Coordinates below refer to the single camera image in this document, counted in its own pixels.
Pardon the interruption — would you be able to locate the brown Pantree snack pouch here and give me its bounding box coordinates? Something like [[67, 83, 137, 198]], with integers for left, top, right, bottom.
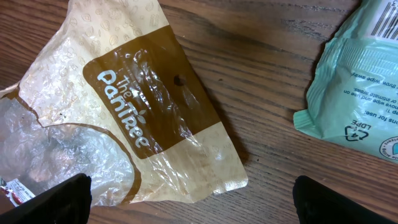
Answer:
[[1, 1, 248, 207]]

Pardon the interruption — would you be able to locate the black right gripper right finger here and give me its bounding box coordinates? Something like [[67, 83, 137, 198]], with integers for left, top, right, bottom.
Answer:
[[292, 175, 395, 224]]

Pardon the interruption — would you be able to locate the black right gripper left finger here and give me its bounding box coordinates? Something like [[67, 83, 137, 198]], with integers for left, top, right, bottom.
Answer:
[[1, 174, 92, 224]]

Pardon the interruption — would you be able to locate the teal snack bar wrapper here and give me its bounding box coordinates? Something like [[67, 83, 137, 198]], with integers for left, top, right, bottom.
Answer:
[[294, 0, 397, 162]]

